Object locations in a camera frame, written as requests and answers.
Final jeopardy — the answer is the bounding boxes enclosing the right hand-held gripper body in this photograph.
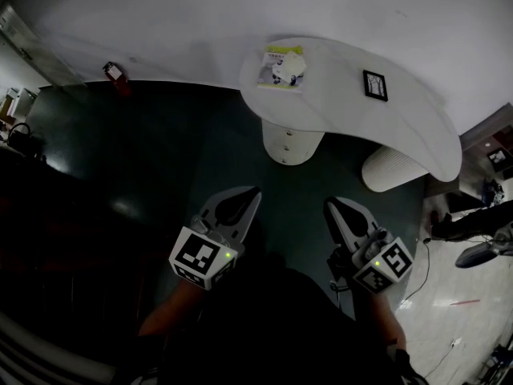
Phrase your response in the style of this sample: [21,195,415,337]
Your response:
[351,225,414,295]

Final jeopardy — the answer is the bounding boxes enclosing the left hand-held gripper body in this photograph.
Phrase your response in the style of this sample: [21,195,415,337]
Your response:
[168,211,247,292]

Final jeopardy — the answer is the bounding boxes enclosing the white rounded drawer cabinet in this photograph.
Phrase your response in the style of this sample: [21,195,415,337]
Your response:
[261,118,326,167]

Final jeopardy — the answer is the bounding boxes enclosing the person's left forearm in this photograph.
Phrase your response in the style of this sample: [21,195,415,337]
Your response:
[138,278,206,338]

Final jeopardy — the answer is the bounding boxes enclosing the person's right forearm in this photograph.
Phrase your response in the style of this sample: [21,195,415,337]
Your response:
[354,286,408,353]

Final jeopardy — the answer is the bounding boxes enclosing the person's dark clothing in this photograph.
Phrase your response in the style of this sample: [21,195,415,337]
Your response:
[158,250,406,385]

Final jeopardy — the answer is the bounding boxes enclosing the small framed picture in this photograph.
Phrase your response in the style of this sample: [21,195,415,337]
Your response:
[486,148,511,167]

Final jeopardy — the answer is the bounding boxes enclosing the brown wooden cabinet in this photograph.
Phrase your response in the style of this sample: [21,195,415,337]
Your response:
[459,102,513,176]

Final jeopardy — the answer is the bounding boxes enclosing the green and white booklet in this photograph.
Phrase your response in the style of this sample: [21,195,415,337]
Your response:
[256,45,308,94]

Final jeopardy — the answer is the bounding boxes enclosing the red fire extinguisher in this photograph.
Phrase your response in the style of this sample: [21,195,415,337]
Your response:
[101,61,132,96]

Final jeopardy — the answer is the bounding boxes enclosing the crumpled white tissue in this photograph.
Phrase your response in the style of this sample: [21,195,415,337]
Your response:
[271,52,309,83]

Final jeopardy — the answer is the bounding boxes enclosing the black bag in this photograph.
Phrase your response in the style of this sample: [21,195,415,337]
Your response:
[6,121,47,162]

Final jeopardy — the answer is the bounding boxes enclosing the stacked cardboard boxes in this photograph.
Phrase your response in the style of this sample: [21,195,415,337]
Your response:
[0,87,40,132]

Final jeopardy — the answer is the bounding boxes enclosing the grey metal door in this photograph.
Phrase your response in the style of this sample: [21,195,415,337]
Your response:
[0,2,86,88]

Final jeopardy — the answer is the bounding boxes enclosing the black floor cable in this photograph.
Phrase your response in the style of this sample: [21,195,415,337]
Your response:
[399,237,433,313]

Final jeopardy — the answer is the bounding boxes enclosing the white ribbed desk pedestal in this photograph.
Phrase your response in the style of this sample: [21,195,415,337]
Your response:
[360,145,429,194]

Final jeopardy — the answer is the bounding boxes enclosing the white plug with cable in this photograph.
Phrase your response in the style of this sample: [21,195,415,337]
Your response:
[423,337,463,379]

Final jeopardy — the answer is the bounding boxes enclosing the black picture frame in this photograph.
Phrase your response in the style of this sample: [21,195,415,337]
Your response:
[362,69,390,103]

